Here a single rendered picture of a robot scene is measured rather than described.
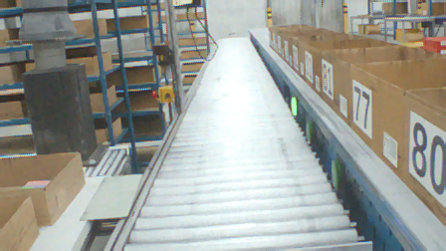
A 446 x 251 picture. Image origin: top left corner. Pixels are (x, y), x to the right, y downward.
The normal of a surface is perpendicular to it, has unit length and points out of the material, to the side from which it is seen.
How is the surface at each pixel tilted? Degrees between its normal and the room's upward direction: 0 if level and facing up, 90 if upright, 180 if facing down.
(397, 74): 90
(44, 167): 89
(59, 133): 90
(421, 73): 90
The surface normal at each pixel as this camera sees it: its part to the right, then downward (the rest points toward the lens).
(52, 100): 0.05, 0.24
